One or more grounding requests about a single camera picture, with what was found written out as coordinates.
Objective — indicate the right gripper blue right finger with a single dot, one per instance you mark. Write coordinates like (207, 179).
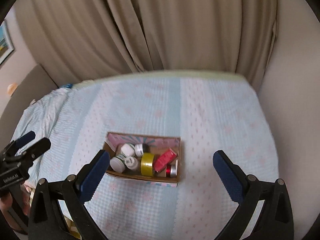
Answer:
(240, 190)

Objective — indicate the white pill bottle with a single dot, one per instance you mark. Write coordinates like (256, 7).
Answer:
(132, 163)

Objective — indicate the small orange plush toy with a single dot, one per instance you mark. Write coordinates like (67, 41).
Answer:
(11, 88)

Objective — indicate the light blue crumpled blanket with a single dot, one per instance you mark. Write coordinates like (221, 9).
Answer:
(47, 117)

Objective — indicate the green jar white lid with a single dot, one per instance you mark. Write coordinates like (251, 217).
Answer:
(117, 163)

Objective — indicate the red rectangular box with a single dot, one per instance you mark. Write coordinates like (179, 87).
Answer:
(164, 159)

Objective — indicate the yellow tape roll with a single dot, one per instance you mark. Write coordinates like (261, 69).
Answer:
(146, 164)

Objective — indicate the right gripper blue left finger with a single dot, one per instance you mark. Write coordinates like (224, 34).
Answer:
(78, 189)

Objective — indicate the beige curtain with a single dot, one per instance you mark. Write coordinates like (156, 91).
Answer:
(76, 40)

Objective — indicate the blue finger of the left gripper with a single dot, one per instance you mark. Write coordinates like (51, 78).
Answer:
(35, 148)
(13, 147)

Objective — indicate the person left hand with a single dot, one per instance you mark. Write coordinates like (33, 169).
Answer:
(6, 203)

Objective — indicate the framed wall picture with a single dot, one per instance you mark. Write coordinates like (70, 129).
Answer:
(6, 46)

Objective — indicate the white earbud case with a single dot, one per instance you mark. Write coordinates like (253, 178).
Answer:
(128, 150)

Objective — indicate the small black white jar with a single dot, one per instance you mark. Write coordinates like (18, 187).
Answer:
(141, 149)

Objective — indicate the open cardboard box pink lining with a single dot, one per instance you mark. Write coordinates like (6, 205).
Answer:
(157, 145)

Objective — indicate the small red metal tin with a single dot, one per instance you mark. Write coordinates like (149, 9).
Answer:
(171, 171)

